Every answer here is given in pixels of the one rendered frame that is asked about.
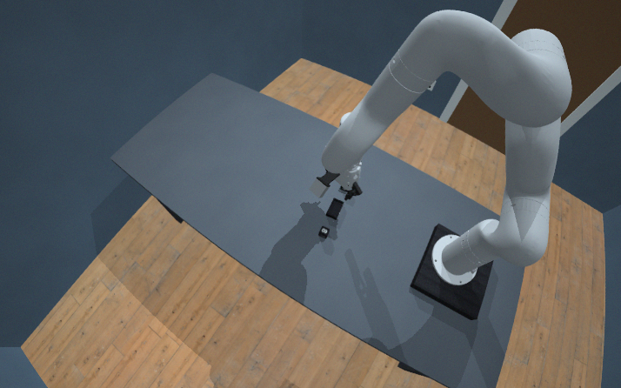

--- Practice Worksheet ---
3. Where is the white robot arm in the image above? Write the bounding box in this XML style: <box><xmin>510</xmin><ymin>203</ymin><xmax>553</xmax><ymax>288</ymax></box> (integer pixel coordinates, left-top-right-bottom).
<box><xmin>310</xmin><ymin>10</ymin><xmax>572</xmax><ymax>285</ymax></box>

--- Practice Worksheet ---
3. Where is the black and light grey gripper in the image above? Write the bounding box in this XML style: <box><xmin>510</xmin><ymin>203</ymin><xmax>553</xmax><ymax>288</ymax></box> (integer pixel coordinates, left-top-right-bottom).
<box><xmin>335</xmin><ymin>166</ymin><xmax>363</xmax><ymax>201</ymax></box>

